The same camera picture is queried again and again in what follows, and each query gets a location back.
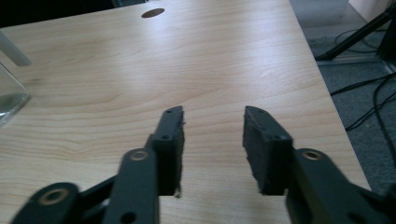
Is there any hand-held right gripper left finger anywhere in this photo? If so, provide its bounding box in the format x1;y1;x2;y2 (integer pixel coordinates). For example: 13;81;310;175
144;105;186;199

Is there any black metal stand leg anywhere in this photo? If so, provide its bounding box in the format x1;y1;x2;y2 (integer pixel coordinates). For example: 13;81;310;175
314;2;396;62

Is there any clear glass container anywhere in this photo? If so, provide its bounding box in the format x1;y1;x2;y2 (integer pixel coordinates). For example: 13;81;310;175
0;62;32;128

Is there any silver metal floor rail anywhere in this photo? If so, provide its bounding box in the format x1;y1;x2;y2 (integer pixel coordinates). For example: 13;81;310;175
316;56;396;75

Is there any thin black looped cable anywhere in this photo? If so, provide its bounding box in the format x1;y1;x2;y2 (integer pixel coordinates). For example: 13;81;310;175
333;27;389;54

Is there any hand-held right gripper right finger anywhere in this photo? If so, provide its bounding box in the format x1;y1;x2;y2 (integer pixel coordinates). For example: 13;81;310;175
242;105;295;197

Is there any black floor cable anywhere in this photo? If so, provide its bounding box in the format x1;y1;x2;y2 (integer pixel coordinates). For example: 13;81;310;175
345;74;396;164
329;72;396;97

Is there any white box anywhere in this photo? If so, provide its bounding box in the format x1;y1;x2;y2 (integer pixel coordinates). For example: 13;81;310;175
347;0;394;23

